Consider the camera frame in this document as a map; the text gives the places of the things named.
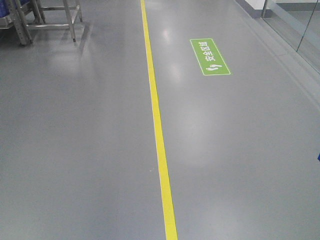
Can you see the yellow floor line tape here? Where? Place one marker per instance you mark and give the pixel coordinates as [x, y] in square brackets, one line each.
[171, 232]

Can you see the green floor safety sign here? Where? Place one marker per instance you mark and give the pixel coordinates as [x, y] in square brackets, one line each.
[209, 58]

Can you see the steel frame rack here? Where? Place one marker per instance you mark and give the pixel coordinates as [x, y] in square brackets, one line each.
[28, 15]

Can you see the glass door partition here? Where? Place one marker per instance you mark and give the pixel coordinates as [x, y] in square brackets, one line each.
[298, 23]

